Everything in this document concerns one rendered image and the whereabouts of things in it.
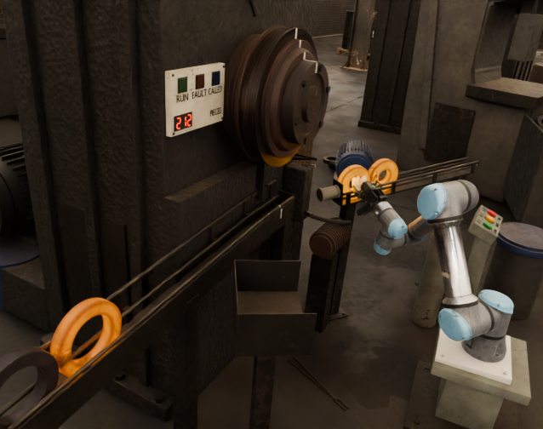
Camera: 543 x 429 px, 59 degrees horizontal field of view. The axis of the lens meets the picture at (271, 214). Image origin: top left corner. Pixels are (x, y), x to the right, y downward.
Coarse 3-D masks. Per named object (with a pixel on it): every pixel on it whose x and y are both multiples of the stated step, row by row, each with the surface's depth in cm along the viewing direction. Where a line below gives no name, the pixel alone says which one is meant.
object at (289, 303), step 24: (240, 264) 145; (264, 264) 146; (288, 264) 147; (240, 288) 149; (264, 288) 150; (288, 288) 151; (240, 312) 141; (264, 312) 142; (288, 312) 143; (240, 336) 124; (264, 336) 125; (288, 336) 126; (312, 336) 127; (264, 360) 145; (264, 384) 149; (264, 408) 154
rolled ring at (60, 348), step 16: (80, 304) 110; (96, 304) 111; (112, 304) 116; (64, 320) 107; (80, 320) 108; (112, 320) 118; (64, 336) 105; (112, 336) 119; (64, 352) 106; (96, 352) 118; (64, 368) 107
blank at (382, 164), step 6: (378, 162) 216; (384, 162) 215; (390, 162) 217; (372, 168) 216; (378, 168) 215; (384, 168) 217; (390, 168) 218; (396, 168) 220; (372, 174) 215; (378, 174) 217; (390, 174) 220; (396, 174) 222; (372, 180) 217; (378, 180) 218; (384, 180) 222; (390, 180) 222; (384, 186) 221
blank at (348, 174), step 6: (348, 168) 210; (354, 168) 209; (360, 168) 210; (342, 174) 210; (348, 174) 209; (354, 174) 211; (360, 174) 212; (366, 174) 214; (342, 180) 209; (348, 180) 211; (348, 186) 212; (354, 198) 216
